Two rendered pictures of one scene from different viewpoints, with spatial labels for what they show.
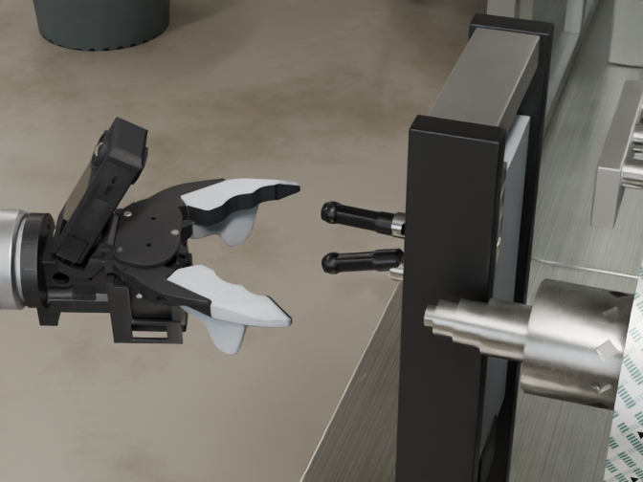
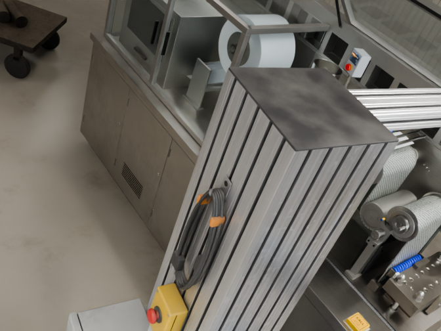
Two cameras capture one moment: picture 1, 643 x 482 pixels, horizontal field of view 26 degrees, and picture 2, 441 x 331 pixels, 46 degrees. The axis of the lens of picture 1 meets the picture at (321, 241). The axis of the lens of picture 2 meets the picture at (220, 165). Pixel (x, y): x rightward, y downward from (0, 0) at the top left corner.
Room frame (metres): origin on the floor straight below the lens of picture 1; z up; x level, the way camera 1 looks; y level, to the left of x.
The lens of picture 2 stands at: (0.40, 1.78, 2.48)
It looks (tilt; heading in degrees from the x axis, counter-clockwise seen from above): 37 degrees down; 293
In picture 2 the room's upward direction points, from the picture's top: 21 degrees clockwise
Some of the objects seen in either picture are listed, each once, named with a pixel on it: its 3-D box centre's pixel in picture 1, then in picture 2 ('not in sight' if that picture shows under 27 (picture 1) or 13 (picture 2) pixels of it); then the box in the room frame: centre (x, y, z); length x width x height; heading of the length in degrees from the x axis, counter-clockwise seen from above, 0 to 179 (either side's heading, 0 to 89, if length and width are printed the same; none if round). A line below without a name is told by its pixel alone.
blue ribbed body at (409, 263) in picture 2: not in sight; (407, 264); (0.24, -0.18, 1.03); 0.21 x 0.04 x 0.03; 72
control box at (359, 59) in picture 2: not in sight; (356, 62); (0.87, -0.29, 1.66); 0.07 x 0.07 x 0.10; 55
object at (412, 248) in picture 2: not in sight; (412, 247); (0.26, -0.18, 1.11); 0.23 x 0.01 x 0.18; 72
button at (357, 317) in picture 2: not in sight; (357, 323); (0.28, 0.18, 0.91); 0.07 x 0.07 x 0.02; 72
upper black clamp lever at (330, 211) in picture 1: (363, 218); not in sight; (0.68, -0.02, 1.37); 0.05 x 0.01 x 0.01; 72
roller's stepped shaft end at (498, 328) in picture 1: (478, 324); not in sight; (0.62, -0.09, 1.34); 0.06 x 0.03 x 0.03; 72
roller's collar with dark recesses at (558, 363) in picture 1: (587, 345); not in sight; (0.60, -0.14, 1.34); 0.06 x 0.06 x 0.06; 72
